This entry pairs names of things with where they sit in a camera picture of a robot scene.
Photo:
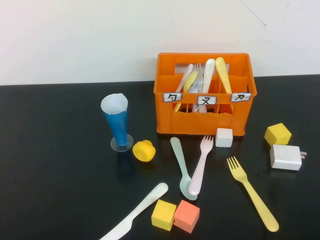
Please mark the yellow plastic knife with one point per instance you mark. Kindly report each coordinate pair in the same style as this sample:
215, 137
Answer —
222, 70

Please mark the orange plastic cutlery crate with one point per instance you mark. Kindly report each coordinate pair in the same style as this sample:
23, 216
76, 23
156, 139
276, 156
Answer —
200, 125

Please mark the yellow plastic spoon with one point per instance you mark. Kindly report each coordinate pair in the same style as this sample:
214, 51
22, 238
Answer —
190, 78

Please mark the yellow toy wheel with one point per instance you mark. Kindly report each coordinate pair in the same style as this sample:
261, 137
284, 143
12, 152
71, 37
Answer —
143, 151

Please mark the yellow foam cube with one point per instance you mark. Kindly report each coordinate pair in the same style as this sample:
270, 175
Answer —
277, 133
163, 215

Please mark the orange foam cube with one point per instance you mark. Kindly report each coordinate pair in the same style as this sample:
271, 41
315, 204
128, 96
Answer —
186, 216

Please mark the mint green plastic spoon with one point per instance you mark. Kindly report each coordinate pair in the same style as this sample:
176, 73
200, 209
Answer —
178, 155

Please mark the cream plastic knife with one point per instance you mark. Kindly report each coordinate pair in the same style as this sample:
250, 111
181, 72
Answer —
208, 72

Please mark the white label with fork character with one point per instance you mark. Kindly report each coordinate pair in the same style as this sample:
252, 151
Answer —
207, 100

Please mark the pale pink plastic spoon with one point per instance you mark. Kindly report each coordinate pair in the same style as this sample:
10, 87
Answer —
186, 72

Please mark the white label with spoon character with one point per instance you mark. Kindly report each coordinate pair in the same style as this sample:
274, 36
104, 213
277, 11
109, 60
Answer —
172, 97

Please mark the white power adapter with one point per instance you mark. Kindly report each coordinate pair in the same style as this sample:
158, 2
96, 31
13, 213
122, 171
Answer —
285, 157

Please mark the white plastic knife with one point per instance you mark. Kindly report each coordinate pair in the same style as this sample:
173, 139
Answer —
140, 207

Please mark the white label with knife character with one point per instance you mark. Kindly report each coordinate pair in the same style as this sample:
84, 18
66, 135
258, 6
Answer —
240, 97

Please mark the white foam cube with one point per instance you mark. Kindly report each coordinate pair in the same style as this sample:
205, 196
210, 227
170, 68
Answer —
224, 137

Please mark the blue cone cup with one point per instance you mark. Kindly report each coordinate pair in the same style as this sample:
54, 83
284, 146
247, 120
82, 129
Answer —
117, 125

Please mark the yellow plastic fork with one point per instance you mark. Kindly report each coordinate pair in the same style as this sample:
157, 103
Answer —
250, 190

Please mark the pink plastic fork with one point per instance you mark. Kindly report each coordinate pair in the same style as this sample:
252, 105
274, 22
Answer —
200, 170

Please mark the white plastic fork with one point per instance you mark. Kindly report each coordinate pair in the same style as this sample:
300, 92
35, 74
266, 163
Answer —
198, 68

